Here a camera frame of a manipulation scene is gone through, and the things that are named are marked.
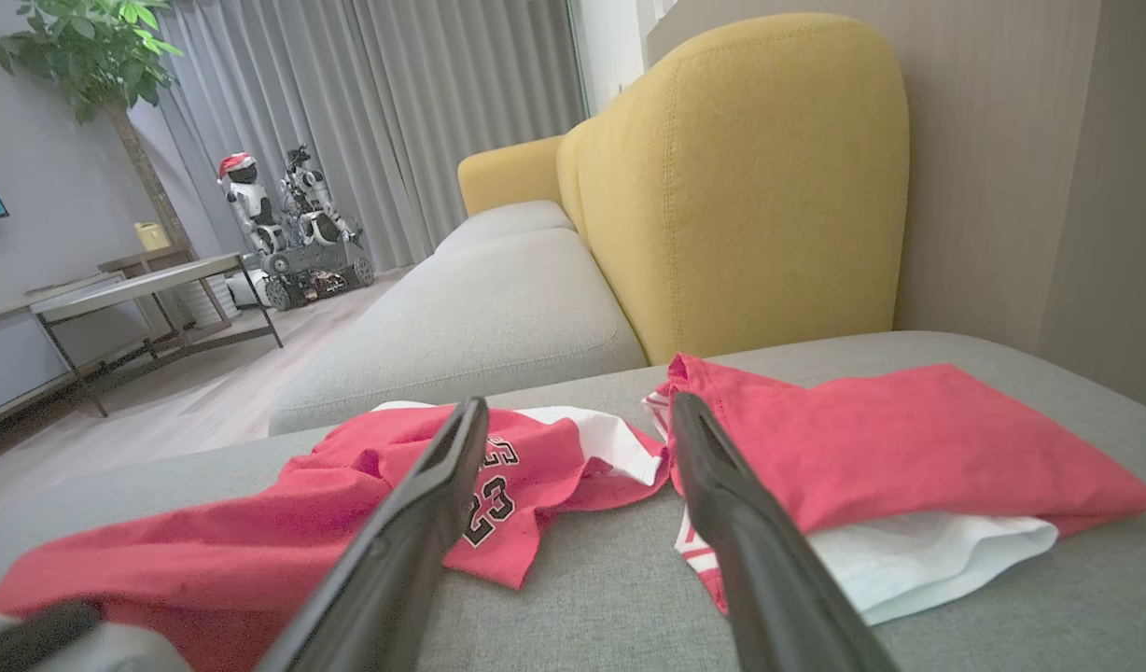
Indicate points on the large yellow sofa backrest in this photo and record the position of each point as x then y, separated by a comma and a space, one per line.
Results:
750, 187

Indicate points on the yellow watering can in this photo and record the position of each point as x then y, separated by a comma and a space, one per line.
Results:
152, 236

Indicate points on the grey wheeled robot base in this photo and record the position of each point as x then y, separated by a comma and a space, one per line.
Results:
312, 275

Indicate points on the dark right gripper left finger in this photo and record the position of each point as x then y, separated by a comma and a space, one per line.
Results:
386, 560

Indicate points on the grey metal-legged coffee table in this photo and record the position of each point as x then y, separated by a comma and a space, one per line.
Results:
134, 280

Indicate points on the white floor appliance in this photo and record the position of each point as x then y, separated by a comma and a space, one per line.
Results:
244, 289

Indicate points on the red basketball jersey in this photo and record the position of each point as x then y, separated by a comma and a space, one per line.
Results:
909, 439

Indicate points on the grey curtain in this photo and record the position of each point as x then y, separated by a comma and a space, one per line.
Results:
424, 112

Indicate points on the wooden side table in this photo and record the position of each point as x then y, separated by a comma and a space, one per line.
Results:
148, 258

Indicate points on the green potted tree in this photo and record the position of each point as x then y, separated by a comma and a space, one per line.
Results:
97, 47

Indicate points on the white humanoid robot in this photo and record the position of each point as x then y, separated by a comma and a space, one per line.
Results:
316, 201

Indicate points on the grey sofa chaise seat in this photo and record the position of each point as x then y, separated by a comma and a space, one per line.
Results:
582, 607

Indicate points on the large grey sofa seat cushion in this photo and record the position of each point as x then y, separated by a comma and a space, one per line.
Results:
480, 327

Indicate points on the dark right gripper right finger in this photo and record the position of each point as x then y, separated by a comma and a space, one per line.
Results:
769, 579

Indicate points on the grey tv cabinet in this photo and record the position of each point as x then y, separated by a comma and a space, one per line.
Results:
13, 364

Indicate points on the white robot with santa hat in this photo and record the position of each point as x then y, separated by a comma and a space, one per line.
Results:
251, 201

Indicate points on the small grey sofa seat cushion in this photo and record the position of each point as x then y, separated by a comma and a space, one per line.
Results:
503, 224

